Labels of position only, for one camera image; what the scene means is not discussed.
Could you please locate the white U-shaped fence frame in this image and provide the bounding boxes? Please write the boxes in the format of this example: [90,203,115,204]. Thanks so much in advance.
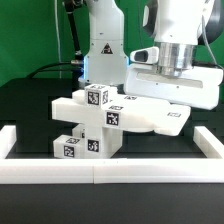
[0,125,224,184]

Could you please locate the white hanging cable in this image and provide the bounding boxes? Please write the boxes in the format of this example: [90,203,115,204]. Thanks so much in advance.
[53,0,64,80]

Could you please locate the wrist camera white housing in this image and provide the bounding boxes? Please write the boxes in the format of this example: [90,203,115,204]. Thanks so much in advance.
[130,47,159,64]

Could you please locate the white chair back part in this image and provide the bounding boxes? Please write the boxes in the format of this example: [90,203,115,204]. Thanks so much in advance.
[52,87,191,136]

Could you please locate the black cable bundle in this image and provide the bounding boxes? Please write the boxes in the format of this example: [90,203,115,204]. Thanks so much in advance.
[26,61,84,80]

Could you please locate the white chair seat part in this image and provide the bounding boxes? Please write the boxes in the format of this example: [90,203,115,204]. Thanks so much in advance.
[82,126,123,159]

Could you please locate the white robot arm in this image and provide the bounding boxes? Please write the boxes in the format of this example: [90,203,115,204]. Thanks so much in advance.
[63,0,224,110]

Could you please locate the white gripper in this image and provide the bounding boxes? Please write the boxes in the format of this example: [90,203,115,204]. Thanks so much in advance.
[124,64,223,110]

